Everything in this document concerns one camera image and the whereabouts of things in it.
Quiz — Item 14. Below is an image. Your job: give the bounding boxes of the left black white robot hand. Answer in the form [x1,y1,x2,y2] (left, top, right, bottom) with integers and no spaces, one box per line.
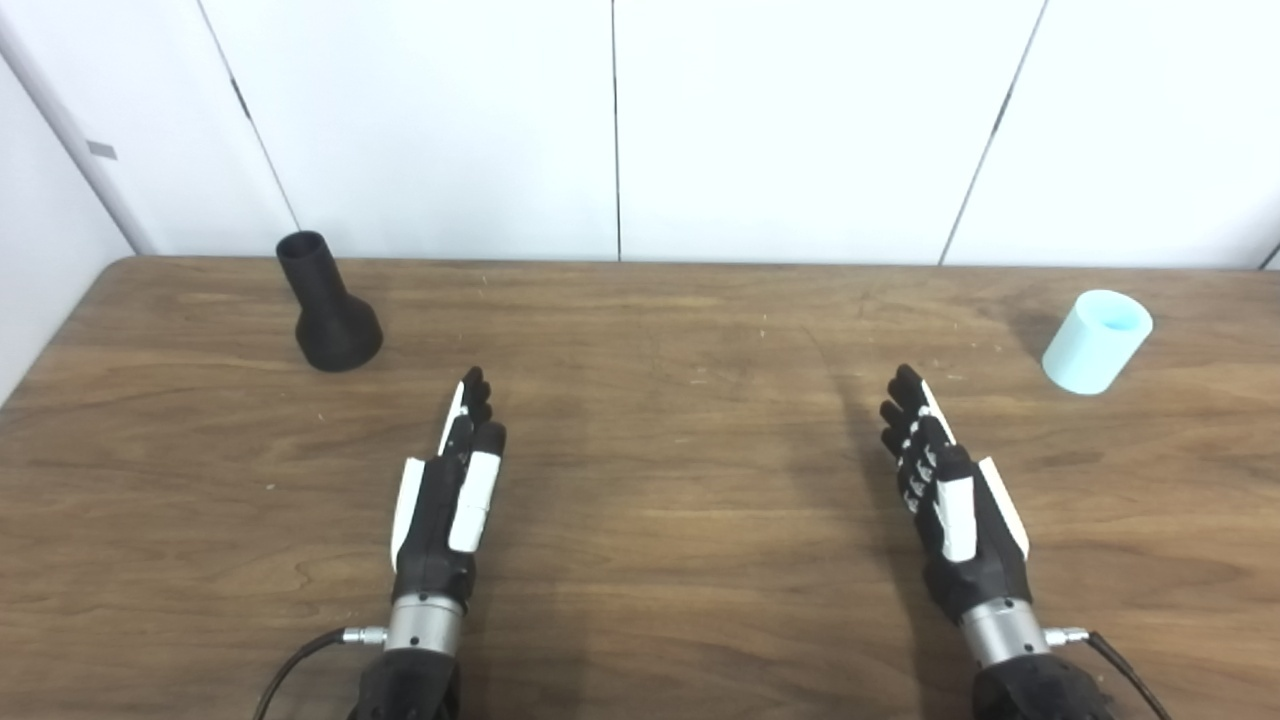
[389,366,508,607]

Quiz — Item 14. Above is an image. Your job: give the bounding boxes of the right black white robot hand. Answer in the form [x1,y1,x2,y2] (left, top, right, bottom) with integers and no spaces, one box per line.
[879,364,1033,625]

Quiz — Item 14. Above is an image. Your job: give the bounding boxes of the black funnel-shaped nozzle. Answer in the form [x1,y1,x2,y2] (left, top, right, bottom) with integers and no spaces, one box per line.
[276,231,384,373]

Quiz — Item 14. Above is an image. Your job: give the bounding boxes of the light blue cylinder cup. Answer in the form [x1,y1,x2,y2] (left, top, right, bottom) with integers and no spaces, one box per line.
[1042,290,1154,396]

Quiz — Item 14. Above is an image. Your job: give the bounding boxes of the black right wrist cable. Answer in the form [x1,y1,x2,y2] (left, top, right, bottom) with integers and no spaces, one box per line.
[1044,626,1174,720]

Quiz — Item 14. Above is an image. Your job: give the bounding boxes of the white wall corner trim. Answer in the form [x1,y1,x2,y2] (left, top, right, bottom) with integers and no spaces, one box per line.
[0,8,161,257]

